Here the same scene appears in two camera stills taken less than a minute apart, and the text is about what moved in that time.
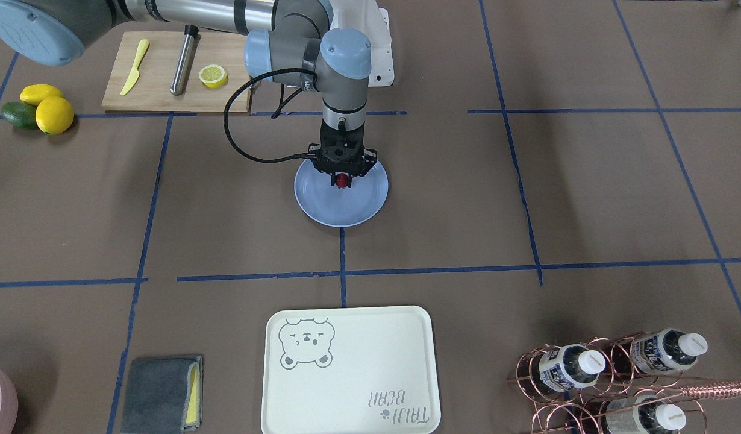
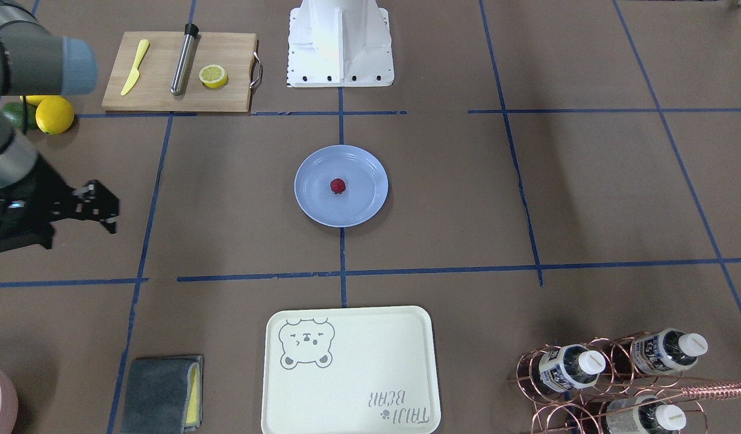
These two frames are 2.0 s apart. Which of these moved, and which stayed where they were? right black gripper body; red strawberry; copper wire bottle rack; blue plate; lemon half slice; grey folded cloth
Moved: right black gripper body; red strawberry
Stayed: copper wire bottle rack; grey folded cloth; lemon half slice; blue plate
